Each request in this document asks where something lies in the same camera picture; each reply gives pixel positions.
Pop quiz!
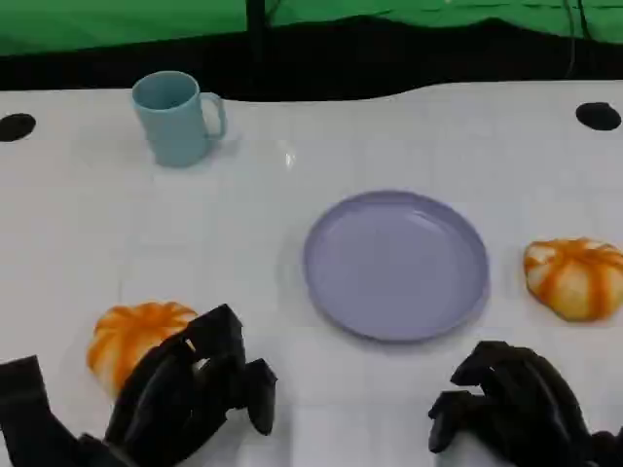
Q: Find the orange white toy bread roll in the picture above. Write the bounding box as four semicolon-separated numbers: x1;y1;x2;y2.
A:
86;301;200;398
523;236;623;322

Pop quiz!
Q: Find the green cloth backdrop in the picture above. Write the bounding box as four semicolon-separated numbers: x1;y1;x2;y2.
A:
0;0;623;57

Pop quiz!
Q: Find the pale green mug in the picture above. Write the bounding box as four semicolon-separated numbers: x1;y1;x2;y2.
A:
130;70;229;169

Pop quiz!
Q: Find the lilac plate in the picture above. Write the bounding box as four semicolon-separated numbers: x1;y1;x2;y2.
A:
302;189;491;343

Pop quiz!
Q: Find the black table cable grommet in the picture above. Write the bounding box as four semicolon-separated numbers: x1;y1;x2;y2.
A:
0;113;37;143
574;101;623;131

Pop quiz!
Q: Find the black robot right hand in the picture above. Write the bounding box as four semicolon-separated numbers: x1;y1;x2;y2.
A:
427;340;594;467

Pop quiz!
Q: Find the black vertical pole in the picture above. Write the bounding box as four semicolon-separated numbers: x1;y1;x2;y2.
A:
245;0;268;98

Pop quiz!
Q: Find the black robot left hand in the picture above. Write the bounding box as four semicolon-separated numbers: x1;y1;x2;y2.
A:
104;304;278;467

